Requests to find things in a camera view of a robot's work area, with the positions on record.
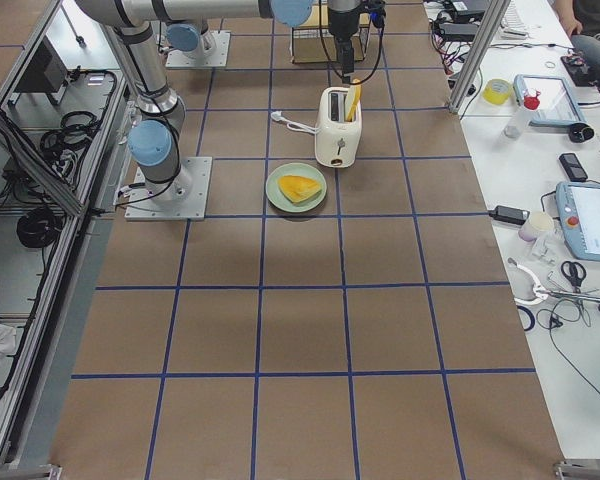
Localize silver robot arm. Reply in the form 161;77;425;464
166;19;216;58
77;1;316;198

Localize small black bowl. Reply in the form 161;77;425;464
568;122;595;144

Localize near blue teach pendant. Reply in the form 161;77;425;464
556;182;600;262

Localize blue teach pendant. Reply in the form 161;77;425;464
556;182;600;262
513;74;585;127

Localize coiled black cables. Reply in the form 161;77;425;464
39;110;104;161

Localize bread slice in toaster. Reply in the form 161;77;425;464
344;82;362;122

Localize light green plate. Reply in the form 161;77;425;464
265;162;327;213

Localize white paper cup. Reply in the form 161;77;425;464
518;211;554;242

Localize triangular orange bread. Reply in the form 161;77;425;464
277;175;322;204

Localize far blue teach pendant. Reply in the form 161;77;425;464
513;74;585;127

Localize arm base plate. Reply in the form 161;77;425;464
166;25;231;70
124;157;212;221

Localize wire basket with checked cloth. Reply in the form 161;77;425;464
290;5;370;64

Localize aluminium frame post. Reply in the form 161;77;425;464
447;0;510;114

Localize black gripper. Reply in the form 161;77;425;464
327;0;386;83

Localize black remote phone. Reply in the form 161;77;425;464
559;152;588;183

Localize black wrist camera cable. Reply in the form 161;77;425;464
318;0;384;86

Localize white two-slot toaster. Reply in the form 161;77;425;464
315;86;362;168

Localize yellow tape roll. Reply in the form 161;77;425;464
482;78;512;106

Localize black scissors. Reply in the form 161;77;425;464
560;260;587;293

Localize clear bottle red cap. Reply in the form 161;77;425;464
503;90;541;139

